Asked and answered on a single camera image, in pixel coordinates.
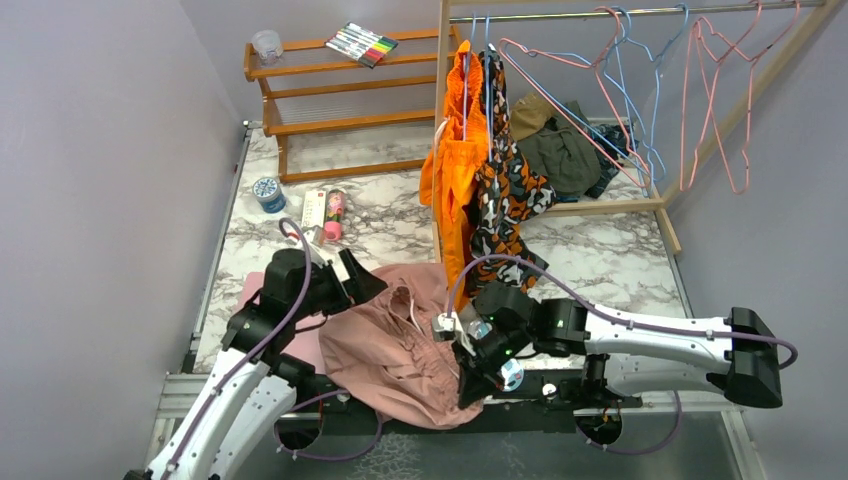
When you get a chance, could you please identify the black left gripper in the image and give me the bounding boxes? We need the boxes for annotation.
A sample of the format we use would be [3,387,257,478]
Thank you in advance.
[292,249,388,320]

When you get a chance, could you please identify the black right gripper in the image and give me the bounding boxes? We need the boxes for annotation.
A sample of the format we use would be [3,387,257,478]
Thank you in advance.
[451,324,533,407]

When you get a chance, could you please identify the pink shorts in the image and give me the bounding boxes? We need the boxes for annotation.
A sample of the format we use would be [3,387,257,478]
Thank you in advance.
[319,263,483,430]

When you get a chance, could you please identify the camouflage orange black shorts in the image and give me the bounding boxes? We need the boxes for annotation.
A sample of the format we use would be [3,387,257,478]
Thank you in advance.
[466,45,555,298]

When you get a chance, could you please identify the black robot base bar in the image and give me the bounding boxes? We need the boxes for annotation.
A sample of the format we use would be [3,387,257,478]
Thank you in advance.
[274,369,642,444]

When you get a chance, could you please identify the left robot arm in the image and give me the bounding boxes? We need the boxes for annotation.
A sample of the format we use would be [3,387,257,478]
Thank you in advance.
[125,248,388,479]

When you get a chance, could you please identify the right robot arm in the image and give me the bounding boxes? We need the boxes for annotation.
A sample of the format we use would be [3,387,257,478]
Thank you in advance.
[433,283,783,409]

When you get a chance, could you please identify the blue hanger holding shorts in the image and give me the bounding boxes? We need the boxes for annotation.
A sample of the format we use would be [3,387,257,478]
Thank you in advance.
[457,15,492,169]

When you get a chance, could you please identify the clear plastic toy package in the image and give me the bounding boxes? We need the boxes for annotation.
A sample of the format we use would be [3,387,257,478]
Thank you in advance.
[468,319,524,392]

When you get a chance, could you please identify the pink clipboard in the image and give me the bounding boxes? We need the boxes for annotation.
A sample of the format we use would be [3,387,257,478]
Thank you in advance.
[232,271,326,375]

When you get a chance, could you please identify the pink floral bottle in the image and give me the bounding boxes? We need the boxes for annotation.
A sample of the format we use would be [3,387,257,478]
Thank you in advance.
[323,189,346,242]

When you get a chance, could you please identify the white rectangular box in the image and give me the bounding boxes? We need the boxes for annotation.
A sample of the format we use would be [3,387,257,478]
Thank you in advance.
[300,189,327,232]

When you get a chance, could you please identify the wooden shelf rack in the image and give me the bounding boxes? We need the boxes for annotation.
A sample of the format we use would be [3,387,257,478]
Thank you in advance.
[243,29,441,183]

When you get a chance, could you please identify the olive green garment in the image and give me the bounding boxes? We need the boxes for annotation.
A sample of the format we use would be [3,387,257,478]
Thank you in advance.
[517,110,600,198]

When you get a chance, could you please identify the tan folded garment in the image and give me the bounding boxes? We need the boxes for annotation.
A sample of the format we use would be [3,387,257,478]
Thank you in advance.
[510,93,555,141]

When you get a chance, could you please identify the marker pen set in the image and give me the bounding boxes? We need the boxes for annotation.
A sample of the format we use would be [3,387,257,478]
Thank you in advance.
[324,22,399,69]

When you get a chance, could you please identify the clear plastic cup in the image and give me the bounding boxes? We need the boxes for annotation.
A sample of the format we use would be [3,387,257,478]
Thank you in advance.
[251,29,284,66]

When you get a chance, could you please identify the metal hanging rod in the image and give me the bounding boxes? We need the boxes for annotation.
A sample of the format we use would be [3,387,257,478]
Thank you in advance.
[449,1,826,24]

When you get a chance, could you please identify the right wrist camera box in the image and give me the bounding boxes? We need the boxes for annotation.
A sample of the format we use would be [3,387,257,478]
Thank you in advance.
[431,312,464,342]

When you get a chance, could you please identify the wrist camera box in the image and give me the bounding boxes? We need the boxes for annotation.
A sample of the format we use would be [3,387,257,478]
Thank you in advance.
[286,226,349,281]
[431,312,464,342]

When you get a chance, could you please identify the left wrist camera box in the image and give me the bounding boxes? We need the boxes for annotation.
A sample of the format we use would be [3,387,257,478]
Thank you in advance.
[286,226,349,281]

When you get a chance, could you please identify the wooden clothes rack frame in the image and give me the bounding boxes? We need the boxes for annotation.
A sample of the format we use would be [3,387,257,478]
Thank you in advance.
[431,1,847,260]

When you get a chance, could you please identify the pink wire hanger right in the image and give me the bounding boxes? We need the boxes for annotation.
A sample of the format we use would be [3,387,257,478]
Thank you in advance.
[676,1,802,195]

